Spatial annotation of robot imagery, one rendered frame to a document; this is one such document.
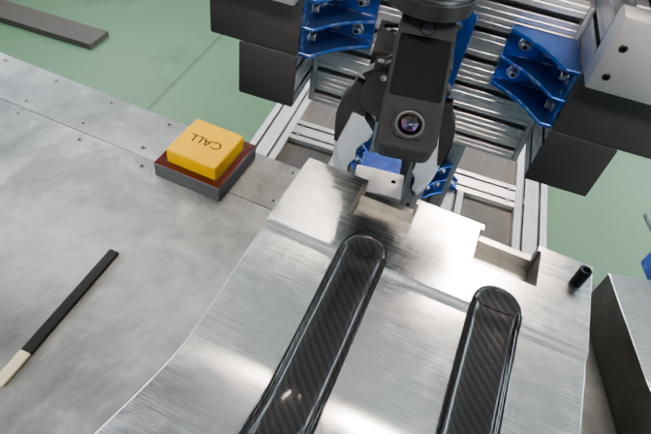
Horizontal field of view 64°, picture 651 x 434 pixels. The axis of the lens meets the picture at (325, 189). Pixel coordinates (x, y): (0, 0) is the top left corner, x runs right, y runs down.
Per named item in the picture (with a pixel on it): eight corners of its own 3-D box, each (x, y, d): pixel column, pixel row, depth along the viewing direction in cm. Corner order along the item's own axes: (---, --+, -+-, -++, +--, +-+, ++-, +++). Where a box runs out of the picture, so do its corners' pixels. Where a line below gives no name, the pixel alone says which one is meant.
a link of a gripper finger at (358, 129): (350, 149, 58) (391, 90, 52) (339, 185, 54) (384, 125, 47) (325, 136, 57) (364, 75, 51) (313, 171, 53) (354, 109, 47)
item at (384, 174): (362, 145, 64) (371, 110, 60) (402, 155, 64) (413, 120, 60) (342, 222, 55) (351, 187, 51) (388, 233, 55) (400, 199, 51)
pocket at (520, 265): (468, 249, 48) (481, 223, 45) (524, 271, 47) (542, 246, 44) (457, 286, 44) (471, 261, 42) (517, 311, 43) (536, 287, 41)
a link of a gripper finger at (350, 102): (365, 145, 52) (412, 81, 46) (362, 156, 50) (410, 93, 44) (324, 123, 51) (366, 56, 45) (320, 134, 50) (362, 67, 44)
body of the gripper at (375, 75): (440, 89, 52) (481, -30, 44) (435, 141, 46) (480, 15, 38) (366, 72, 53) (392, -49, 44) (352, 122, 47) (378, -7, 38)
